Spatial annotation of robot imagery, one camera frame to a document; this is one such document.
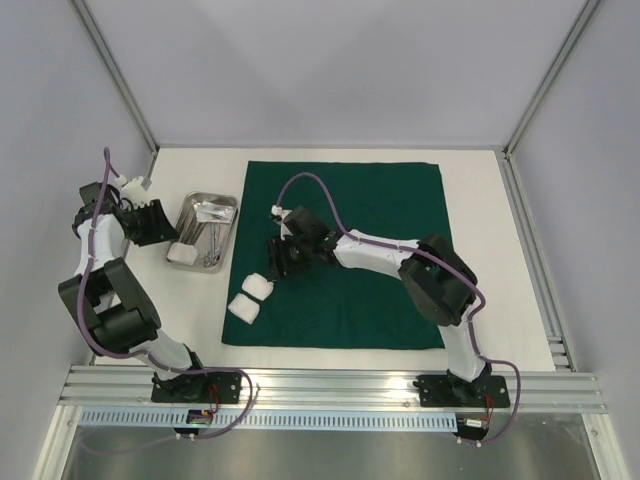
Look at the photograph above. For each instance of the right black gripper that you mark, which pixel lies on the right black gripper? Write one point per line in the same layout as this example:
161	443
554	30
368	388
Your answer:
286	255

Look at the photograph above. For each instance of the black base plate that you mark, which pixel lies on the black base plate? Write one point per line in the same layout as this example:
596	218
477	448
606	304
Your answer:
451	392
215	388

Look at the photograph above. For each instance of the aluminium front rail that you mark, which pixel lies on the aluminium front rail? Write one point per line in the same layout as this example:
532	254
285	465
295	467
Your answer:
288	389

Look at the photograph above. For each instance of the surgical scissors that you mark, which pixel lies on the surgical scissors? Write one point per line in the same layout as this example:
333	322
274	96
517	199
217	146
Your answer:
212	255

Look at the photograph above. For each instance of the stainless steel instrument tray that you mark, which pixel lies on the stainless steel instrument tray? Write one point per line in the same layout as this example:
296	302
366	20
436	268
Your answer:
200	238

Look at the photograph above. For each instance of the clear sterile packet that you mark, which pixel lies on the clear sterile packet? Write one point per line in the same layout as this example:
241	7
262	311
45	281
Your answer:
209	212

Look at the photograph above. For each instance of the green surgical drape cloth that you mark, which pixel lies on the green surgical drape cloth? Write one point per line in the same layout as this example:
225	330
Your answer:
329	307

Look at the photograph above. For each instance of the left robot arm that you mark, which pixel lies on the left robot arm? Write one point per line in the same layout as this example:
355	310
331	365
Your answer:
113	312

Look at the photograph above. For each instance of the white gauze pad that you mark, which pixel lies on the white gauze pad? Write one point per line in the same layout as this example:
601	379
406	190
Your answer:
183	254
244	308
257	286

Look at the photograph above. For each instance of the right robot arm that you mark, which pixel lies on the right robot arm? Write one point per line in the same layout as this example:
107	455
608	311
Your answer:
440	285

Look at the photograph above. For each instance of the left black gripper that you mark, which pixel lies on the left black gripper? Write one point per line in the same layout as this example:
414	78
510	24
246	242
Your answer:
160	227

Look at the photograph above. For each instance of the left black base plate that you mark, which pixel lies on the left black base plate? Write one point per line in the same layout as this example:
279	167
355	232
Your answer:
215	388

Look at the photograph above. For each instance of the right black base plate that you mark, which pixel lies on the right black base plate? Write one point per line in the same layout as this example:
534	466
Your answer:
451	392

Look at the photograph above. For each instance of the slotted cable duct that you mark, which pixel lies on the slotted cable duct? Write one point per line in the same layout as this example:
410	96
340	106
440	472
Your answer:
272	419

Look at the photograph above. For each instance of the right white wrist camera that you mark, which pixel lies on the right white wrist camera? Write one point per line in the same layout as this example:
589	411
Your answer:
278	215

